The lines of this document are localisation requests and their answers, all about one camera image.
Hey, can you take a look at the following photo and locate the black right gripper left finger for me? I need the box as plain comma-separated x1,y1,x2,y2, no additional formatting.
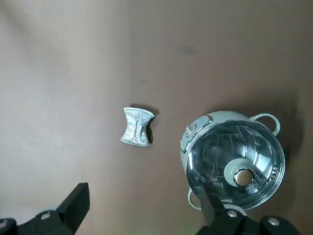
0,182,90,235

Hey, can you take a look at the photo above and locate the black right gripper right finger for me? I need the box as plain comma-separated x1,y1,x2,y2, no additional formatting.
195,183,300,235

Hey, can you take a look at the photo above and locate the glass pot lid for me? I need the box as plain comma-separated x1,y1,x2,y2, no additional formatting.
185,119,286,211

